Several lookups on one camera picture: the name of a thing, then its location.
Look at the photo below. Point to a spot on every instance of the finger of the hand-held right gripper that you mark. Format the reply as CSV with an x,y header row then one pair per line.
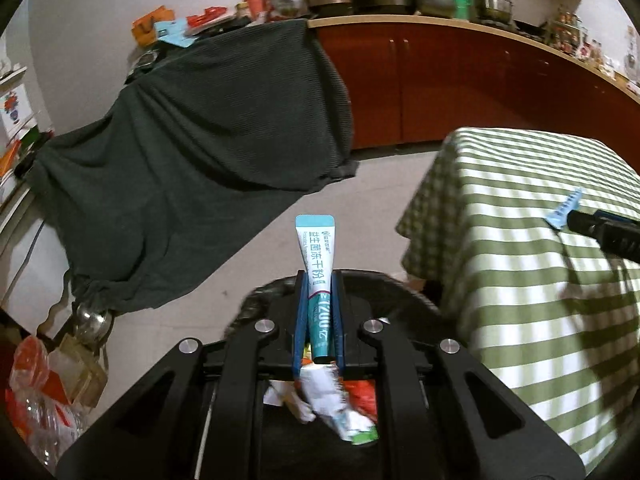
x,y
615,235

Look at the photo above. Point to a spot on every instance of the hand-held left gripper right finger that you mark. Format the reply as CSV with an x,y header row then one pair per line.
x,y
339,325

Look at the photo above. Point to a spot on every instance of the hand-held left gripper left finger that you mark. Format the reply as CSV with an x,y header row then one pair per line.
x,y
300,325

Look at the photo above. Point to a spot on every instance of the black trash bin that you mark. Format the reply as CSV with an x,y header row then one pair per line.
x,y
390,300

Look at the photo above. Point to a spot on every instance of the teal and white sachet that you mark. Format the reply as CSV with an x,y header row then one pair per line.
x,y
315,270

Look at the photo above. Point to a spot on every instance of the light blue sachet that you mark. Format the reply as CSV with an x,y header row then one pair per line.
x,y
562,210

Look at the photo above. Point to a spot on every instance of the crumpled white wrapper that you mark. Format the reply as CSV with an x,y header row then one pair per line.
x,y
325,395

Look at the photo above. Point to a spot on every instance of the white paper scrap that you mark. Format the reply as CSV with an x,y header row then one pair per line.
x,y
280,395

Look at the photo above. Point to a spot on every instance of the green checked tablecloth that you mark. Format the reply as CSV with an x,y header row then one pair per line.
x,y
500,240

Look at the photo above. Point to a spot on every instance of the row of condiment jars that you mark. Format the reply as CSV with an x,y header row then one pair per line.
x,y
585,45

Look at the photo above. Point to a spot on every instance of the dark green cloth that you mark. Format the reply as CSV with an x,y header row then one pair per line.
x,y
175,160

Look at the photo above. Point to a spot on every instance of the red kitchen base cabinet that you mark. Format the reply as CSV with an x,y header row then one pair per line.
x,y
450,85

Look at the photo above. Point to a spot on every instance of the black wok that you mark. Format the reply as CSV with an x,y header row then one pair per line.
x,y
530,26

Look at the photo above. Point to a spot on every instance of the yellowish plastic container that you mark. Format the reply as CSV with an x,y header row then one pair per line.
x,y
77,370

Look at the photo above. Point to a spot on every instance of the steel steamer pot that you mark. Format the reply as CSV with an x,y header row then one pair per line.
x,y
494,4

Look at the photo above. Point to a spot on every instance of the pile of clear plastic bottles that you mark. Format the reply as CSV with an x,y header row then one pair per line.
x,y
45,420

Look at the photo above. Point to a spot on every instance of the white cabinet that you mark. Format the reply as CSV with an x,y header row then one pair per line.
x,y
25,260

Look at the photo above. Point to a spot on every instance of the steel basin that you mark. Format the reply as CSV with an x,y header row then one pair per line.
x,y
434,4

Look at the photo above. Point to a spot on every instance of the blue flat packet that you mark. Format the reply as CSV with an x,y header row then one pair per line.
x,y
172,34

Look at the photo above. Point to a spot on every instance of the small glass jar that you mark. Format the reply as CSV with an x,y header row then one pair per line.
x,y
241,10

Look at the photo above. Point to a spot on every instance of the crumpled snack bag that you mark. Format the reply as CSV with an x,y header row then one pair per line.
x,y
290,4

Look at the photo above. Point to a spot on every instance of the red plastic toy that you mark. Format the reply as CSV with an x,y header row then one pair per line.
x,y
205,17

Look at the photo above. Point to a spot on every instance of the orange paper bag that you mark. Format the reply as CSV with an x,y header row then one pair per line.
x,y
147,27

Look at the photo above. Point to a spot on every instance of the orange book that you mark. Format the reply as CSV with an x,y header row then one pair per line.
x,y
10,157

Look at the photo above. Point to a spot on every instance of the vase print wall picture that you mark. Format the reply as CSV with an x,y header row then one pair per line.
x,y
12,107

